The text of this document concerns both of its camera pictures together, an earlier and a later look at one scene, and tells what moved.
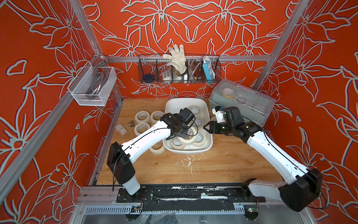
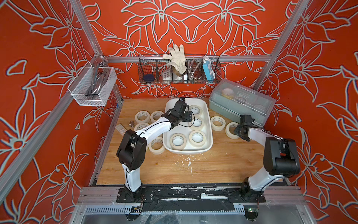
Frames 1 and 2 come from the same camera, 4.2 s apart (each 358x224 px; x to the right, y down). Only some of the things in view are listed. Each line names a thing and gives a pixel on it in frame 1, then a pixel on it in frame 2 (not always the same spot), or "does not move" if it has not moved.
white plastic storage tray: [197, 139] does not move
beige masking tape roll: [176, 143] does not move
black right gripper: [212, 127] → [236, 130]
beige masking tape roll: [157, 148] does not move
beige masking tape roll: [142, 116] does not move
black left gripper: [184, 134] → [188, 115]
